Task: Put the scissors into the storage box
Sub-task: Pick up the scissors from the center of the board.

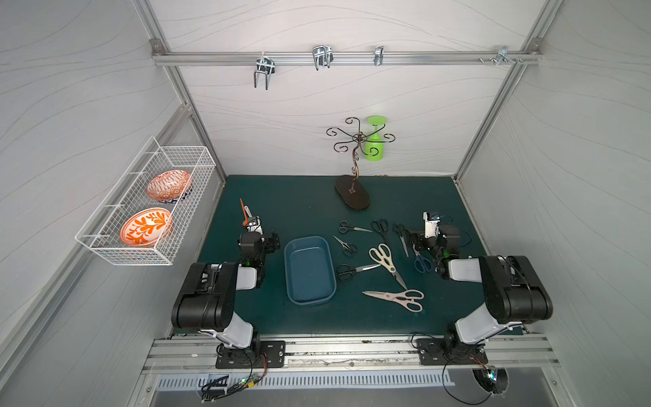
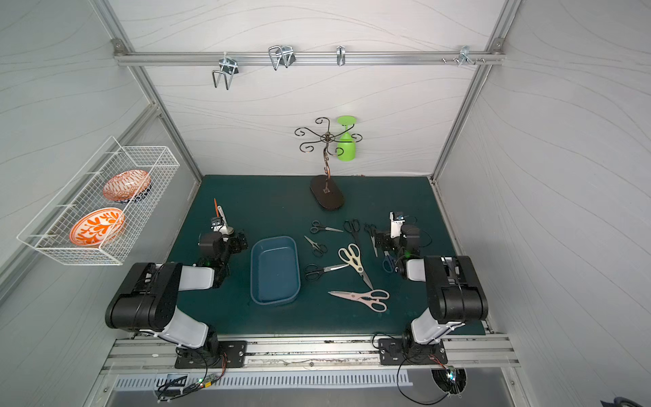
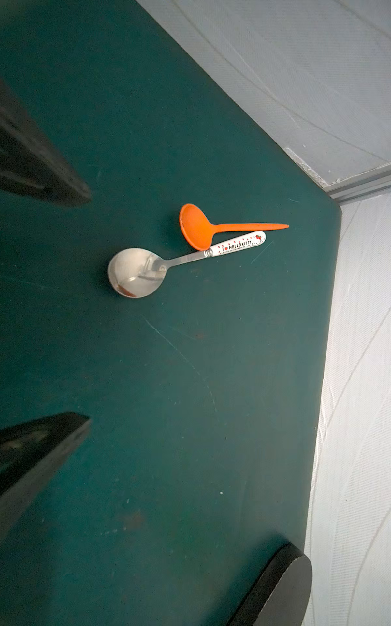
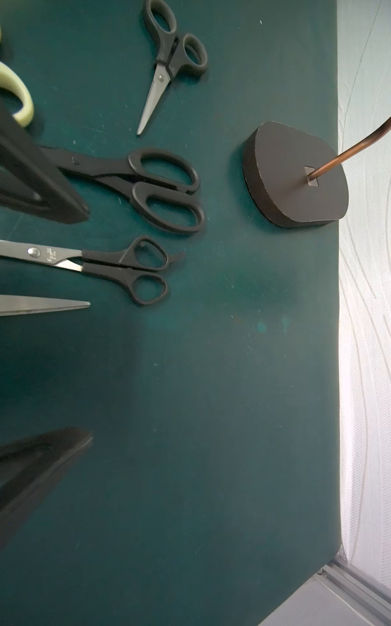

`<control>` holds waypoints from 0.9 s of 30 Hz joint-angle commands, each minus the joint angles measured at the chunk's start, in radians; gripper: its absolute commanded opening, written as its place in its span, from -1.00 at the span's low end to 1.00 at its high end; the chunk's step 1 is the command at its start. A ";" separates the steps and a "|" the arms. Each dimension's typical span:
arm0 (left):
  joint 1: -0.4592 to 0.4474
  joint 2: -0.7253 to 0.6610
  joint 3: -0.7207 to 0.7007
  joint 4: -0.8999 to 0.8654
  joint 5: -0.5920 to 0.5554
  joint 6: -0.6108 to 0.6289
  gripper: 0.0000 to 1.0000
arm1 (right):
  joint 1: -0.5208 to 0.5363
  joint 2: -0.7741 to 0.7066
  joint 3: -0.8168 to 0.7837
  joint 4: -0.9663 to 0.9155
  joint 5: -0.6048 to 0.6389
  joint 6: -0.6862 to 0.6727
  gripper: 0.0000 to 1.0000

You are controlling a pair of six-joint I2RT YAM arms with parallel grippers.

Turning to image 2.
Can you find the small black scissors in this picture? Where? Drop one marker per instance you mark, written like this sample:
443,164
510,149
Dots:
317,227
318,250

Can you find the pink handled scissors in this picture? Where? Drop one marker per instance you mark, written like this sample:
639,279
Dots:
373,299

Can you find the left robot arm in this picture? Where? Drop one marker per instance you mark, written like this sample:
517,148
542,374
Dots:
146,301

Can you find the aluminium top rail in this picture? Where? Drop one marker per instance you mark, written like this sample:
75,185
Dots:
303,59

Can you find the orange patterned bowl rear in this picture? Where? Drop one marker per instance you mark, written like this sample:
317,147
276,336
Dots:
128,186

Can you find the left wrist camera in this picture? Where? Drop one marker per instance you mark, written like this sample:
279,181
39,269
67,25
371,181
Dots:
218,224

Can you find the metal spoon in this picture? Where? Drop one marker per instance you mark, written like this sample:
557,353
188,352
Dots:
230,229

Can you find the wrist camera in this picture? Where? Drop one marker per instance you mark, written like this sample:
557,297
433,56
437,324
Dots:
218,224
397,219

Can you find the round fan with led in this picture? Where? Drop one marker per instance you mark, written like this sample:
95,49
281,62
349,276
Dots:
451,380

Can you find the white vented cable duct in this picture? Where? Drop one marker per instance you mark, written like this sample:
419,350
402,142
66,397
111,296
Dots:
240,380

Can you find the copper hook stand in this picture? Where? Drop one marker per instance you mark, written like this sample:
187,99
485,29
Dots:
325,190

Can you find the blue handled scissors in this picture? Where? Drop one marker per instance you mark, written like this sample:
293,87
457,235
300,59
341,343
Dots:
389,262

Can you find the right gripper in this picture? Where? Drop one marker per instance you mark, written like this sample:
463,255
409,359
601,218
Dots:
383,242

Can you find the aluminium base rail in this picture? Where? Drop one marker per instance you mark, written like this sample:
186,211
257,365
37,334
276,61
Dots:
309,353

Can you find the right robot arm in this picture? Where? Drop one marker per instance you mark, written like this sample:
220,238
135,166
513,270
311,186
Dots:
455,296

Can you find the metal hook right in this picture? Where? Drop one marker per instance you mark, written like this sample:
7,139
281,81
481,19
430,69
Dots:
465,57

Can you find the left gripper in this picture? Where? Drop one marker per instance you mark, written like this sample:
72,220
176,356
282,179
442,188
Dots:
236,241

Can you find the orange patterned bowl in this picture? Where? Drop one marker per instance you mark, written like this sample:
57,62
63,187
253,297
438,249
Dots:
100,226
128,186

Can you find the double wire hook left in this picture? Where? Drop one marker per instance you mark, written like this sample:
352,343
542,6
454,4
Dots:
227,69

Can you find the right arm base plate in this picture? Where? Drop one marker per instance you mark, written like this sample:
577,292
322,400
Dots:
396,352

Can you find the green cup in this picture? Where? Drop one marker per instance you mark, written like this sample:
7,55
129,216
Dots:
346,147

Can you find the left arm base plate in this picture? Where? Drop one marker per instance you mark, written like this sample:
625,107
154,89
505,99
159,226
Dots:
230,354

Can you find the blue storage box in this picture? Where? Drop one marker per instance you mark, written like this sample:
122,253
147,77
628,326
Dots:
275,275

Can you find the white wire basket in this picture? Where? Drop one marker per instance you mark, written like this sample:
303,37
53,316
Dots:
48,232

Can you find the orange patterned bowl front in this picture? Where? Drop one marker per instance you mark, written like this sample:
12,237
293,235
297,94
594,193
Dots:
100,226

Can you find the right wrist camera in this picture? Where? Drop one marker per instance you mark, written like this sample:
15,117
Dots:
397,219

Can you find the cream handled scissors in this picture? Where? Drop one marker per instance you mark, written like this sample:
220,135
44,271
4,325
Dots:
351,255

